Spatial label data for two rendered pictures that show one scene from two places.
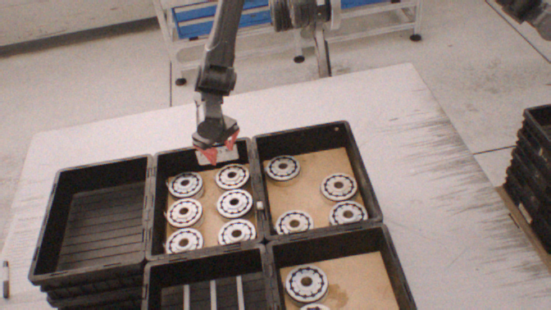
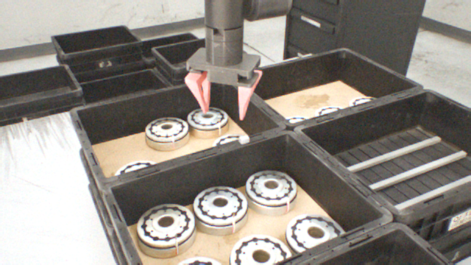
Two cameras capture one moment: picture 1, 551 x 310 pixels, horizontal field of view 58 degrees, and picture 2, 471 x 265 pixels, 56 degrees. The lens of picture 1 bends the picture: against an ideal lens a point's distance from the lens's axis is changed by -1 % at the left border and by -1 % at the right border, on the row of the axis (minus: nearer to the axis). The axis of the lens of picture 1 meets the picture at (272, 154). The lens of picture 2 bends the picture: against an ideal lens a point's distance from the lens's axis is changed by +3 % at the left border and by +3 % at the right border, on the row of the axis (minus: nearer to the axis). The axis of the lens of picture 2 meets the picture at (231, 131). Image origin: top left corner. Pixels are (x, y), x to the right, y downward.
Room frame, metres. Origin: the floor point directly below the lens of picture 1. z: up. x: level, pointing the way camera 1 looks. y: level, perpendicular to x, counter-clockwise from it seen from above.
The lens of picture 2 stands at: (1.20, 0.68, 1.42)
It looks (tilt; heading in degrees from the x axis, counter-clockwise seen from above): 33 degrees down; 243
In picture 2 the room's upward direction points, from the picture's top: straight up
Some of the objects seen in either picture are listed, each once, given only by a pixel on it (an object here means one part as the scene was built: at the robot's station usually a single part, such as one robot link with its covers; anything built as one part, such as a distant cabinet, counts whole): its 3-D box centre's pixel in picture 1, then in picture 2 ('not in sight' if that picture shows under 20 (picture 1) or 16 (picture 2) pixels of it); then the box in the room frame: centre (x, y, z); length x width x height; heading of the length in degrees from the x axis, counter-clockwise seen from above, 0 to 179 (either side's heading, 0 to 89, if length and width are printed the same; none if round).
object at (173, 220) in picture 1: (184, 212); (260, 258); (0.94, 0.27, 0.86); 0.10 x 0.10 x 0.01
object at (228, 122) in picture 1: (212, 122); (224, 47); (0.93, 0.13, 1.17); 0.10 x 0.07 x 0.07; 135
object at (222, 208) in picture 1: (234, 203); (220, 205); (0.94, 0.13, 0.86); 0.10 x 0.10 x 0.01
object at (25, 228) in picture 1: (33, 248); not in sight; (1.03, 0.81, 0.70); 0.33 x 0.23 x 0.01; 2
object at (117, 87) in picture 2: not in sight; (128, 118); (0.82, -1.18, 0.31); 0.40 x 0.30 x 0.34; 2
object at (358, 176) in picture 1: (312, 189); (177, 141); (0.94, -0.10, 0.87); 0.40 x 0.30 x 0.11; 0
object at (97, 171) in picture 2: (311, 176); (176, 123); (0.94, -0.10, 0.92); 0.40 x 0.30 x 0.02; 0
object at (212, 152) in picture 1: (213, 148); (235, 91); (0.92, 0.14, 1.10); 0.07 x 0.07 x 0.09; 45
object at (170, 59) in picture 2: not in sight; (201, 90); (0.42, -1.19, 0.37); 0.40 x 0.30 x 0.45; 2
